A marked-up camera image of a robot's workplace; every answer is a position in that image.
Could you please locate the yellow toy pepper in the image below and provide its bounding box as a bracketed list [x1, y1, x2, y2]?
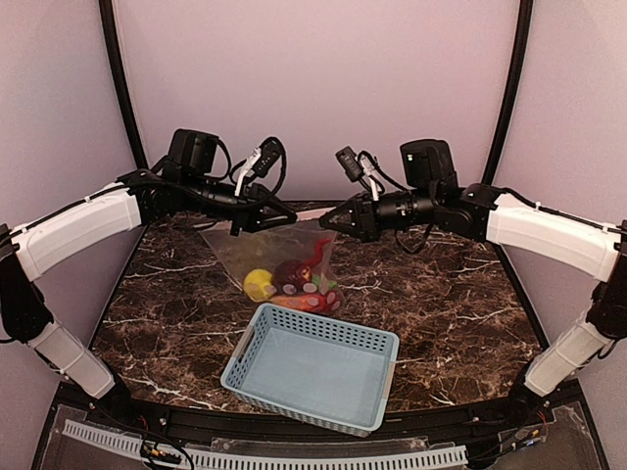
[243, 268, 276, 303]

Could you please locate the black front frame rail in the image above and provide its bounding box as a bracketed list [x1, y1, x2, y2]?
[121, 396, 520, 445]

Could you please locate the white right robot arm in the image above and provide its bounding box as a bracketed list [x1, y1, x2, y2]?
[319, 139, 626, 398]

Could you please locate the white slotted cable duct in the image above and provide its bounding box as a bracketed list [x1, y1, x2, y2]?
[62, 420, 468, 469]

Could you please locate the black right frame post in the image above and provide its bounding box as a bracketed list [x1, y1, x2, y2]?
[481, 0, 534, 184]

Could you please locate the dark red toy pepper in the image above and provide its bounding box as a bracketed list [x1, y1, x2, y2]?
[272, 259, 312, 296]

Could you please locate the orange red toy pepper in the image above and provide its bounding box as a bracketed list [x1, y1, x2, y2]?
[269, 294, 320, 311]

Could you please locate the red toy chili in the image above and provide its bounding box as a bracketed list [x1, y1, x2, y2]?
[304, 238, 333, 268]

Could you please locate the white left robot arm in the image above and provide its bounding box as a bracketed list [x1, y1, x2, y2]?
[1, 129, 296, 400]

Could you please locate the light blue plastic basket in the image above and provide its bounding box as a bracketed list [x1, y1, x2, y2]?
[220, 304, 400, 438]

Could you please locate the black enclosure frame post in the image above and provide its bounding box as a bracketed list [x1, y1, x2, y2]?
[98, 0, 148, 168]

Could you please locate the bright red toy pepper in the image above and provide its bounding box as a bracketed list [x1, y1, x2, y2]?
[313, 290, 343, 314]

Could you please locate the clear zip top bag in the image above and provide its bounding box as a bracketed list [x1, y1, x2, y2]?
[201, 219, 344, 304]

